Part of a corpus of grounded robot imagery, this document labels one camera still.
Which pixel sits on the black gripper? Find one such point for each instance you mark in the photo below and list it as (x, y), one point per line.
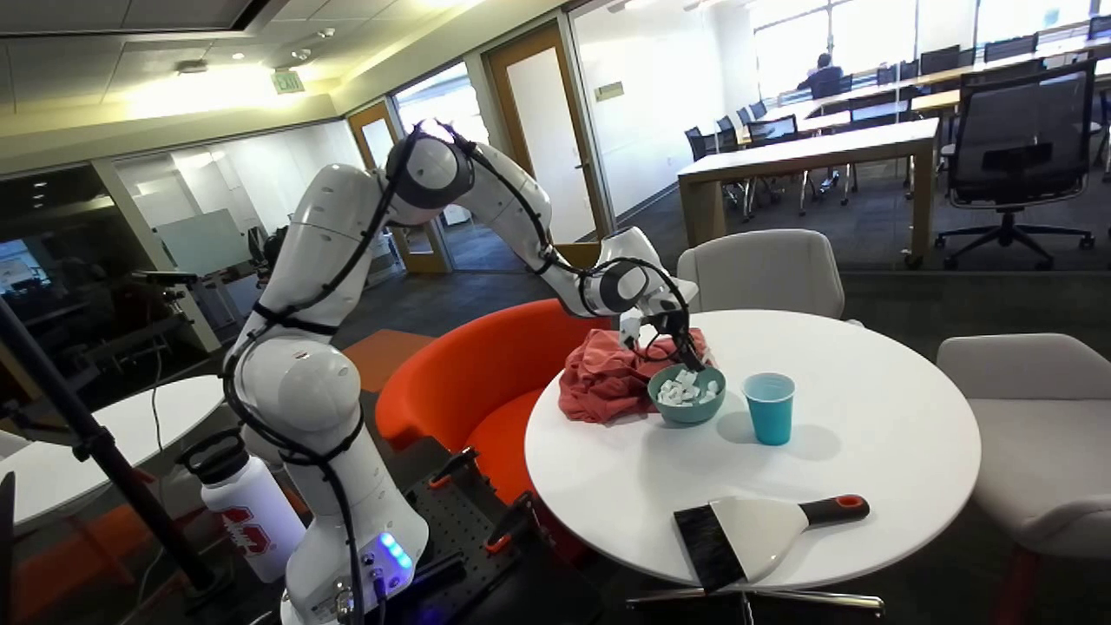
(660, 339)

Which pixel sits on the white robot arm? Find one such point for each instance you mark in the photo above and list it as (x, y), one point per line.
(301, 392)

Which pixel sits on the teal bowl with white pieces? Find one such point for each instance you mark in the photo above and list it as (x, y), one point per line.
(688, 396)

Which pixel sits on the red crumpled cloth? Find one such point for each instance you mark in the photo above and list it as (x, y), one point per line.
(610, 380)

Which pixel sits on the white chair far side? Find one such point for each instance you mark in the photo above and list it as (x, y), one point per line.
(763, 268)

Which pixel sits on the blue plastic cup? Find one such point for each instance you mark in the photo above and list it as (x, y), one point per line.
(768, 406)

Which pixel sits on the long wooden desk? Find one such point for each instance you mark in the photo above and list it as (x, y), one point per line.
(917, 139)

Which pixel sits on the orange armchair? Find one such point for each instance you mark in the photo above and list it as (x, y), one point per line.
(473, 388)

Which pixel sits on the grey brush with black bristles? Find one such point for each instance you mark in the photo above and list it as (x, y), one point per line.
(739, 540)

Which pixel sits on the white chair beside table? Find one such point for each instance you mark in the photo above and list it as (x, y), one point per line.
(1042, 408)

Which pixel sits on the black office chair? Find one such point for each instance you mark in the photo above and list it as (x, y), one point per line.
(1020, 137)

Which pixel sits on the white bottle with red print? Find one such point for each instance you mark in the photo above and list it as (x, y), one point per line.
(242, 492)

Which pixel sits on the black tripod pole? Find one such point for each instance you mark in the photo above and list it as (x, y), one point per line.
(95, 442)

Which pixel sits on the small white side table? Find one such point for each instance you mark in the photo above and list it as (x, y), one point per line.
(51, 479)

